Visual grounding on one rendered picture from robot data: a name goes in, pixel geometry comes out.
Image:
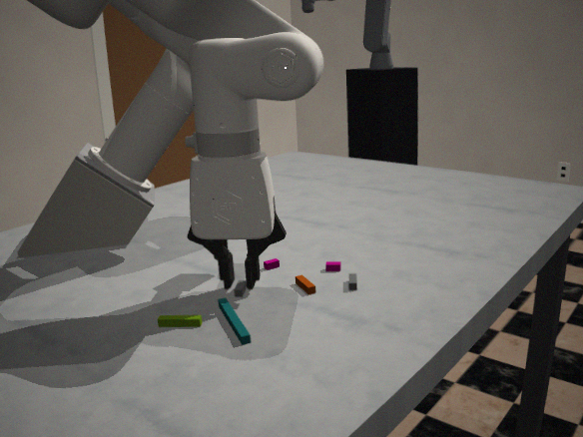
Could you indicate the magenta rod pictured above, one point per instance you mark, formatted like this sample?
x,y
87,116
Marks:
x,y
332,266
270,264

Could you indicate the orange rectangular block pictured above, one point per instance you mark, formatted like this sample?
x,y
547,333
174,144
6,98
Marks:
x,y
305,284

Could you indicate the lime green rod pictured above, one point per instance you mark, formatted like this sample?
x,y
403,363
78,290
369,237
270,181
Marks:
x,y
180,321

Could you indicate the turquoise rod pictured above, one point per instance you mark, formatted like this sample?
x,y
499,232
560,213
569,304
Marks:
x,y
234,321

